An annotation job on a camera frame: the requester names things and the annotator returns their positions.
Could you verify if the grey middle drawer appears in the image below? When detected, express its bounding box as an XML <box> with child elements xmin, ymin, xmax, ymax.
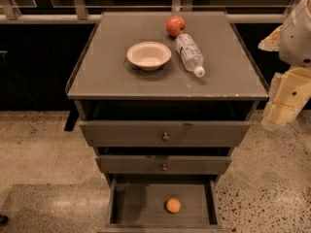
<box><xmin>95</xmin><ymin>155</ymin><xmax>231</xmax><ymax>175</ymax></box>

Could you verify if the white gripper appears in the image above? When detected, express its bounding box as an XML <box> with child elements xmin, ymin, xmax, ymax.
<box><xmin>258</xmin><ymin>0</ymin><xmax>311</xmax><ymax>129</ymax></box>

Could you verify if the clear plastic water bottle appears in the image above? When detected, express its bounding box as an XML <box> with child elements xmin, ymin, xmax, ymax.
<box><xmin>175</xmin><ymin>33</ymin><xmax>205</xmax><ymax>78</ymax></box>

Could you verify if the metal railing frame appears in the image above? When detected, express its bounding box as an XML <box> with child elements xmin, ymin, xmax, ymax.
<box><xmin>0</xmin><ymin>0</ymin><xmax>300</xmax><ymax>23</ymax></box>

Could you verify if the beige paper bowl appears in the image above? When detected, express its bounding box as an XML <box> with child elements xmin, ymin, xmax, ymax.
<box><xmin>126</xmin><ymin>42</ymin><xmax>172</xmax><ymax>71</ymax></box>

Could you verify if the dark shoe tip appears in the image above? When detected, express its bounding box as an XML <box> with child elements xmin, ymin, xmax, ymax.
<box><xmin>0</xmin><ymin>215</ymin><xmax>9</xmax><ymax>225</ymax></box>

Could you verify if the grey open bottom drawer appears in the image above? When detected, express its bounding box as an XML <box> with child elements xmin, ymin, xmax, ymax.
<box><xmin>98</xmin><ymin>176</ymin><xmax>230</xmax><ymax>233</ymax></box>

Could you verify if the small orange fruit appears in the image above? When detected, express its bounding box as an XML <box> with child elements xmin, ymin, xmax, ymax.
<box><xmin>165</xmin><ymin>198</ymin><xmax>181</xmax><ymax>214</ymax></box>

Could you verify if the red apple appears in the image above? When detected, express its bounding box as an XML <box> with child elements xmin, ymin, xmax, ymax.
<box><xmin>166</xmin><ymin>16</ymin><xmax>187</xmax><ymax>38</ymax></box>

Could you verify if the grey wooden drawer cabinet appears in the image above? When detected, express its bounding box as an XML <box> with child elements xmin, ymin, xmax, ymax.
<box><xmin>66</xmin><ymin>12</ymin><xmax>267</xmax><ymax>181</ymax></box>

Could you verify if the grey top drawer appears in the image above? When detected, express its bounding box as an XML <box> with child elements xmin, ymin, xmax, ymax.
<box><xmin>80</xmin><ymin>120</ymin><xmax>250</xmax><ymax>148</ymax></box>

